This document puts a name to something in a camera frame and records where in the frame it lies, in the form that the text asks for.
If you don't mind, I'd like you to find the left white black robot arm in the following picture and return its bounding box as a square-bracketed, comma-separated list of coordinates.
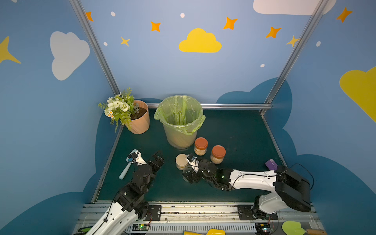
[87, 151, 165, 235]

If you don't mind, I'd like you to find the artificial white flower plant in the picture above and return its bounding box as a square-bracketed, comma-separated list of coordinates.
[98, 88, 140, 131]

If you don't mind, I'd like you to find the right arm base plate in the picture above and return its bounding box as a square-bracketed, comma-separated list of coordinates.
[237, 205, 278, 220]

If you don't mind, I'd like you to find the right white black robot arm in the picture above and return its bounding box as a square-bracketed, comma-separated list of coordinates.
[182, 157, 311, 219]

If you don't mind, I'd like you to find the rear brown-lid oatmeal jar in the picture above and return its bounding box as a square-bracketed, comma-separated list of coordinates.
[194, 137, 208, 156]

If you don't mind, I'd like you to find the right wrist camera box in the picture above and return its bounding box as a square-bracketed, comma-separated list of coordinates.
[187, 154, 199, 172]

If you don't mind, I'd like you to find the mesh waste bin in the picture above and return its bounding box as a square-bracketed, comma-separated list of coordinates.
[162, 94, 203, 149]

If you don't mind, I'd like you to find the light blue spatula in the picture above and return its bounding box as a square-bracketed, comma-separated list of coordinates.
[118, 149, 139, 180]

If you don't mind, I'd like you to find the controller board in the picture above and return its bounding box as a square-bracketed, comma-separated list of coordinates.
[131, 224, 150, 232]
[255, 223, 273, 235]

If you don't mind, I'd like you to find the brown-lid oatmeal jar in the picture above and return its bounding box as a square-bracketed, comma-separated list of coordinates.
[211, 145, 226, 164]
[194, 137, 208, 156]

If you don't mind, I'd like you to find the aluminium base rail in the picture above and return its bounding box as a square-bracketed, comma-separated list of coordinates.
[73, 202, 324, 235]

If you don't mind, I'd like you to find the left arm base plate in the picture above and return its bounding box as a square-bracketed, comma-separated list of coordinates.
[139, 205, 162, 221]

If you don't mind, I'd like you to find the purple pink-handled scoop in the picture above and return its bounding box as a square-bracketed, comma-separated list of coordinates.
[265, 159, 278, 170]

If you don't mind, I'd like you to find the beige-lid oatmeal jar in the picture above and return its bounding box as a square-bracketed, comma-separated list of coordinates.
[175, 154, 189, 170]
[182, 165, 196, 184]

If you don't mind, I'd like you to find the right controller board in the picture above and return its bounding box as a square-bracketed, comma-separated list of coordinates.
[255, 223, 273, 235]

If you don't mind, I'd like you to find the yellow scoop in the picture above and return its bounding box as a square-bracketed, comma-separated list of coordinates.
[183, 229, 226, 235]

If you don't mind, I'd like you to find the green spatula wooden handle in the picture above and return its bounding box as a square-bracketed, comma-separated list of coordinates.
[282, 221, 327, 235]

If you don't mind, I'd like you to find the left controller board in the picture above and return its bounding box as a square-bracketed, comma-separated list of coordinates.
[131, 224, 150, 232]

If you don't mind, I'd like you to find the green plastic bin liner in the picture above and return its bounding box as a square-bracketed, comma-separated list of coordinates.
[154, 95, 206, 135]

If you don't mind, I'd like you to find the right brown-lid oatmeal jar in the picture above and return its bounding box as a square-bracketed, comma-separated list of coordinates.
[211, 145, 226, 164]

